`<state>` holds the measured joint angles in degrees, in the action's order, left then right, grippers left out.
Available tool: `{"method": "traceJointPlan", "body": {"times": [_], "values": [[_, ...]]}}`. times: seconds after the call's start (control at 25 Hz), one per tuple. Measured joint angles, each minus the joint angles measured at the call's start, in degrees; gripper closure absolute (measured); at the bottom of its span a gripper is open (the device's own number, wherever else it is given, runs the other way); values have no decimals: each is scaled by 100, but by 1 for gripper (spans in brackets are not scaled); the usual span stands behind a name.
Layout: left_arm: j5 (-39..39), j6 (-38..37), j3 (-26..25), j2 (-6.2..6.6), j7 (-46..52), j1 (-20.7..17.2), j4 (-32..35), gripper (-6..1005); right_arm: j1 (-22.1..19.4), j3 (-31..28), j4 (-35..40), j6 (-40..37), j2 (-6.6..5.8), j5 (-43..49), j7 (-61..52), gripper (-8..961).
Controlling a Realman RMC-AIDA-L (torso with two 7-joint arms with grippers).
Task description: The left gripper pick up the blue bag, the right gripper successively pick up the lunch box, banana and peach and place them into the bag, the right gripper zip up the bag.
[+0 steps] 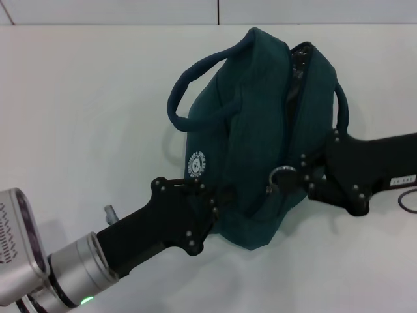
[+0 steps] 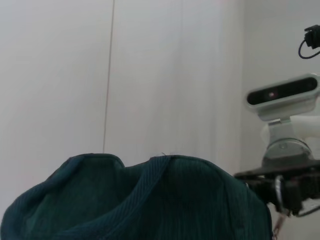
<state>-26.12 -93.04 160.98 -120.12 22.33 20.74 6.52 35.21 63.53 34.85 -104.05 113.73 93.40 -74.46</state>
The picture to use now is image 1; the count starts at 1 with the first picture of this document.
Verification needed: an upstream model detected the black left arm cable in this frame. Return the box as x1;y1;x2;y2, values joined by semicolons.
103;204;120;226

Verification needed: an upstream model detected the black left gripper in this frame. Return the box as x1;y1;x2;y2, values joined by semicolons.
96;177;236;272

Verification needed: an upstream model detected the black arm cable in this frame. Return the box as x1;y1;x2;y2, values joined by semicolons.
399;188;417;215
103;204;120;226

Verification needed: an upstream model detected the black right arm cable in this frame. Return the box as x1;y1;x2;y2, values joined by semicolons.
399;188;417;215

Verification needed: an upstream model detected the dark teal insulated lunch bag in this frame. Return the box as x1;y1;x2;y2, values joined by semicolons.
167;27;351;252

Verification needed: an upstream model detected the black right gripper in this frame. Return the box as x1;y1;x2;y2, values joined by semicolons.
272;129;417;215

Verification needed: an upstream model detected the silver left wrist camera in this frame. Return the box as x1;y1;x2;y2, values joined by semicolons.
0;187;50;294

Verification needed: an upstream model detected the silver zipper pull ring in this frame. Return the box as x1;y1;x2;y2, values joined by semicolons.
266;165;298;197

